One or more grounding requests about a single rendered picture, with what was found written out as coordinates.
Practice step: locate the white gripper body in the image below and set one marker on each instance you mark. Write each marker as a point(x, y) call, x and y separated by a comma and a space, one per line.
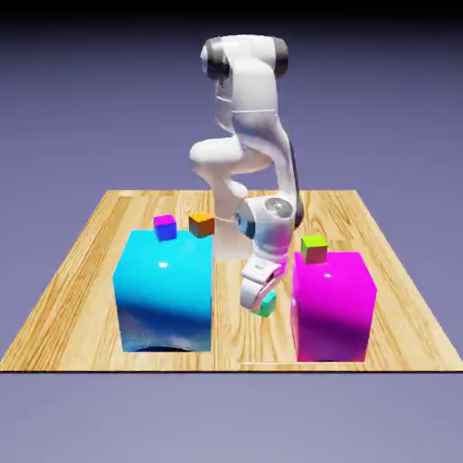
point(253, 287)

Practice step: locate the small teal cube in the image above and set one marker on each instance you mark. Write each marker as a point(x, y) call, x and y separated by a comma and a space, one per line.
point(269, 304)

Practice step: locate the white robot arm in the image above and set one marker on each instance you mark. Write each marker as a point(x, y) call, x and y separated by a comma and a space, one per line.
point(253, 108)

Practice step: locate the small green cube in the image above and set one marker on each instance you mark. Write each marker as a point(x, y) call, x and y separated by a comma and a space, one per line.
point(314, 249)

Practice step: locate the small orange cube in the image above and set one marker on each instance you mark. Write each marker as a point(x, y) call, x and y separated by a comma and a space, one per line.
point(202, 224)

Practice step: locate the small purple cube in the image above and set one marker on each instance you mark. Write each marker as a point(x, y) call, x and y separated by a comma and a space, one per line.
point(165, 228)

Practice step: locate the large magenta box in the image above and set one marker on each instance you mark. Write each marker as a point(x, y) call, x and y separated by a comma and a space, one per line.
point(332, 307)

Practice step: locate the large cyan box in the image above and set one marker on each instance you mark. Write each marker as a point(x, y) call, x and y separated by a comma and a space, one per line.
point(162, 289)

